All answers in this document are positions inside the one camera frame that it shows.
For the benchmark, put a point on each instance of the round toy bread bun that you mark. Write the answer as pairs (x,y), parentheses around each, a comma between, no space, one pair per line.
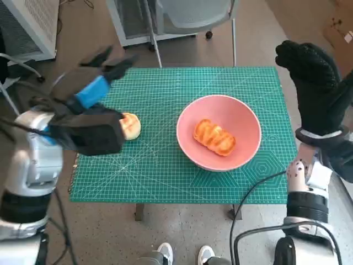
(132,127)

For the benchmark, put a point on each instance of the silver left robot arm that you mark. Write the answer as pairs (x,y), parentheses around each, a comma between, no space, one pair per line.
(36,165)

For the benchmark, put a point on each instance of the white left robot foot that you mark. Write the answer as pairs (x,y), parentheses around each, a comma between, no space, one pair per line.
(165,252)

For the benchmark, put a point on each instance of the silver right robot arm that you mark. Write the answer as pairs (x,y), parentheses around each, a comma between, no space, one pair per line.
(303,204)

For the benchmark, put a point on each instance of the long striped toy bread loaf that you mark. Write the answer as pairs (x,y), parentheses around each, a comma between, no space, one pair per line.
(215,136)

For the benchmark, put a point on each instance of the large white perforated cabinet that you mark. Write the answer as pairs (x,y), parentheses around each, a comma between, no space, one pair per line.
(33,25)

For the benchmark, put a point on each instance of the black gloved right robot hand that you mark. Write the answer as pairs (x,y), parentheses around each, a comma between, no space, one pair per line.
(320,96)

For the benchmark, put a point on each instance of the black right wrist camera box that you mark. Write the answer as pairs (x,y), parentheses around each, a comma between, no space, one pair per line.
(342,163)

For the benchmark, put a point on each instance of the dark table leg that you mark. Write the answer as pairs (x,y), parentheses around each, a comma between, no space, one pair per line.
(139,213)
(236,212)

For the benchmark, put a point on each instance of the grey mesh chair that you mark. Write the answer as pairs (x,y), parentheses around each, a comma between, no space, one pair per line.
(198,13)

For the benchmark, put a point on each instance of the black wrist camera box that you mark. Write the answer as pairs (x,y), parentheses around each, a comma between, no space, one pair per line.
(93,132)
(342,163)

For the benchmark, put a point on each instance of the brown cardboard box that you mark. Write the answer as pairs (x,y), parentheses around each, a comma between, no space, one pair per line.
(339,38)

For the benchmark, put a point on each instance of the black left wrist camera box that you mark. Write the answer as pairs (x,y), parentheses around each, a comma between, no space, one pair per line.
(93,132)

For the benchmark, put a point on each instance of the grey right robot leg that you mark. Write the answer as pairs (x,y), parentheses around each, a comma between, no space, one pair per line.
(219,261)

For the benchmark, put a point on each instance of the pink bowl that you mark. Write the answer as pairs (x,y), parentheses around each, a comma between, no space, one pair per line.
(242,121)

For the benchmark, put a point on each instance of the white perforated wheeled cabinet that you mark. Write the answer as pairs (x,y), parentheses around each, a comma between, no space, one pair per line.
(135,22)

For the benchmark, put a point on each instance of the grey office chair with casters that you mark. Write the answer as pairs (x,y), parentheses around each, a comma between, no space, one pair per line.
(24,66)

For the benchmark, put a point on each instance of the green cutting mat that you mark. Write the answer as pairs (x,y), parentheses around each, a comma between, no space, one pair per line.
(160,91)

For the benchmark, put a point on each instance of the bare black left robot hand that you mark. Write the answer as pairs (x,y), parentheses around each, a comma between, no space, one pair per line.
(91,91)

